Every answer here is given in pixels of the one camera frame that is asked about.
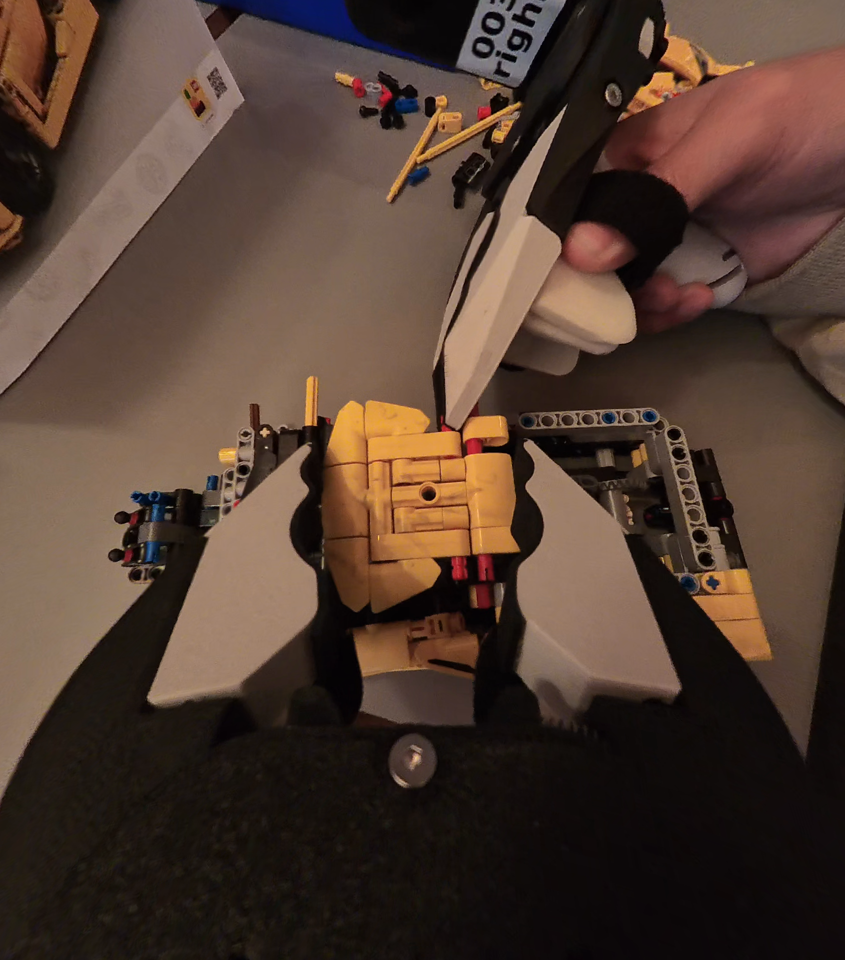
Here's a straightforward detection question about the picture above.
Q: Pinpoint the yellow toy fender subassembly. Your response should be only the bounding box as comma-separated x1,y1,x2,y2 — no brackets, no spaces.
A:
351,609,488,681

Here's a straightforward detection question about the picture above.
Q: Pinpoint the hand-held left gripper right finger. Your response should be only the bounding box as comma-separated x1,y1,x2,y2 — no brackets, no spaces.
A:
507,438,682,708

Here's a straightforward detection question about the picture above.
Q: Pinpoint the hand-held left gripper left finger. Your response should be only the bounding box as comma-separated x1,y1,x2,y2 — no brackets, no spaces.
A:
148,443,349,712

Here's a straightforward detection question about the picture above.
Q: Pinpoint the toy car instruction booklet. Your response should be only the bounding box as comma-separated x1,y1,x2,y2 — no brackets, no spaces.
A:
0,0,245,423

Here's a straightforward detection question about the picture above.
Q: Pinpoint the pile of small toy pieces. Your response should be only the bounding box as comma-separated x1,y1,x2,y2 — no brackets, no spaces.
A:
333,18,757,207

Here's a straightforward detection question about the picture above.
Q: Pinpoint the grey desk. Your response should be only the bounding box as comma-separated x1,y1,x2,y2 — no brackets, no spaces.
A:
0,0,845,960

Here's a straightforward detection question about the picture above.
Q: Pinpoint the blue plastic bin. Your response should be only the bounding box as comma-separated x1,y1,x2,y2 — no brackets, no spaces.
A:
228,0,382,31

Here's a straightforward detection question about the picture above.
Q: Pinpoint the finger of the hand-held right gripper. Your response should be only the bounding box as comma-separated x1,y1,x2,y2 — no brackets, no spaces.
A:
435,113,605,430

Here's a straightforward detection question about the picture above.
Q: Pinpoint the person's right forearm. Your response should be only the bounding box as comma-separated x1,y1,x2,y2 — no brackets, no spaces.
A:
735,150,845,432

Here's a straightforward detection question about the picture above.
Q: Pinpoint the yellow toy car chassis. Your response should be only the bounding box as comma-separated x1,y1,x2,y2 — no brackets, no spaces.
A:
105,375,775,679

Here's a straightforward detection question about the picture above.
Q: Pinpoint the person's right hand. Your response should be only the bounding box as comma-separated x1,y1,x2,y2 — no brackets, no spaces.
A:
565,42,845,336

